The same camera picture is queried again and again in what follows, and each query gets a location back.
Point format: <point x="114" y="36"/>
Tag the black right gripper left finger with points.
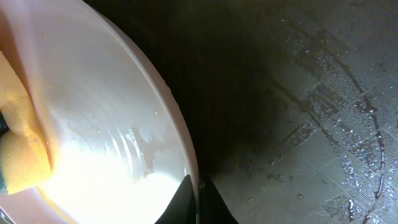
<point x="182" y="208"/>

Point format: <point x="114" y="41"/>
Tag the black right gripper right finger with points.
<point x="213" y="209"/>

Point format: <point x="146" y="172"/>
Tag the pale pink plate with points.
<point x="117" y="142"/>

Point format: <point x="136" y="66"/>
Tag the green yellow scrub sponge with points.
<point x="24" y="159"/>

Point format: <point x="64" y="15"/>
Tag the large brown tray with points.
<point x="291" y="105"/>

